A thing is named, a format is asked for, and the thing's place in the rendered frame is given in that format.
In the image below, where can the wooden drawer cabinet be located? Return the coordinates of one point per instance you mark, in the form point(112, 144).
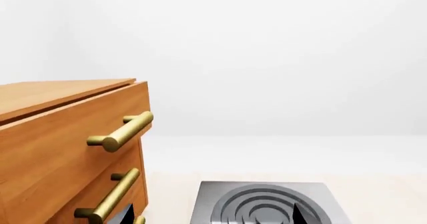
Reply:
point(50, 146)

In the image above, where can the grey stove burner plate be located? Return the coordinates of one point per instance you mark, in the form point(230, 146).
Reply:
point(233, 199)

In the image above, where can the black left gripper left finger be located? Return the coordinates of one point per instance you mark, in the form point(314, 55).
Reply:
point(126, 216)

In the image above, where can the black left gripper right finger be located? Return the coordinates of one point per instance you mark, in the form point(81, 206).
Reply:
point(300, 216)

